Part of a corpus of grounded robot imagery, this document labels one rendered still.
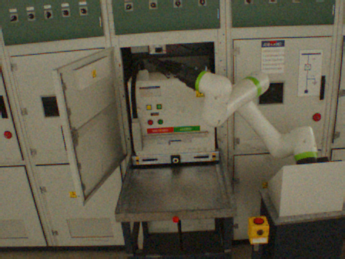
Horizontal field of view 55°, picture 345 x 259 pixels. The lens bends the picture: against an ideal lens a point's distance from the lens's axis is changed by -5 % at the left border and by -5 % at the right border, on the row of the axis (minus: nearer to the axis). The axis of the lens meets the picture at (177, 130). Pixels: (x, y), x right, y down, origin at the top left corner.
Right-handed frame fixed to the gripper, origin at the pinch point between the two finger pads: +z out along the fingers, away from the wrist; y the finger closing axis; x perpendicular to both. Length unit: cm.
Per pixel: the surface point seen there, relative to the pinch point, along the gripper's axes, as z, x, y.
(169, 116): 8, -48, 22
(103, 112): 37, -45, -3
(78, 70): 36.7, -11.1, -16.1
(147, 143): 15, -66, 11
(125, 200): -3, -70, -28
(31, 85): 92, -42, -17
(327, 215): -94, -66, 29
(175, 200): -25, -68, -13
